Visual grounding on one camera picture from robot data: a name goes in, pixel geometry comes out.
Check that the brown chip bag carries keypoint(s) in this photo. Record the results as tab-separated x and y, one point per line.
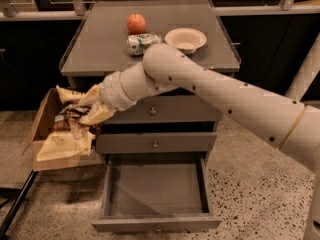
68	137

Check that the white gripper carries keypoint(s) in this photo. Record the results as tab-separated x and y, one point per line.
112	92

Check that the red apple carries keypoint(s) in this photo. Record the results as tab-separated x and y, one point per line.
136	23

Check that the grey bottom drawer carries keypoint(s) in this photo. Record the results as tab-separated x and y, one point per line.
156	193

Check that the crushed green white can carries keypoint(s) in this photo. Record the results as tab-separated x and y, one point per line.
137	44

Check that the grey middle drawer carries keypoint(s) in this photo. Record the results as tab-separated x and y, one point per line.
155	142

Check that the grey metal railing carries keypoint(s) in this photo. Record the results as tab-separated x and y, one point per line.
40	15

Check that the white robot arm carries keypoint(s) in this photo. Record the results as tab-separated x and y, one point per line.
286	124

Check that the grey top drawer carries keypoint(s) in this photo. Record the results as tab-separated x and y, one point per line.
167	109

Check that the open cardboard box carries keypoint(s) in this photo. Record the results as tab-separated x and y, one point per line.
42	127

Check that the black metal frame leg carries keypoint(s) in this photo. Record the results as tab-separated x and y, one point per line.
16	196

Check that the grey drawer cabinet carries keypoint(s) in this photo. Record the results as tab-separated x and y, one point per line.
100	48

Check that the white paper bowl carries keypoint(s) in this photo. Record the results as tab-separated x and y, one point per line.
187	40

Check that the grey drawer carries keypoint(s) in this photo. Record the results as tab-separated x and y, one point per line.
155	142
156	193
167	109

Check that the white pillar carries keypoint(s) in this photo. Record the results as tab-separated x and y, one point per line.
306	73

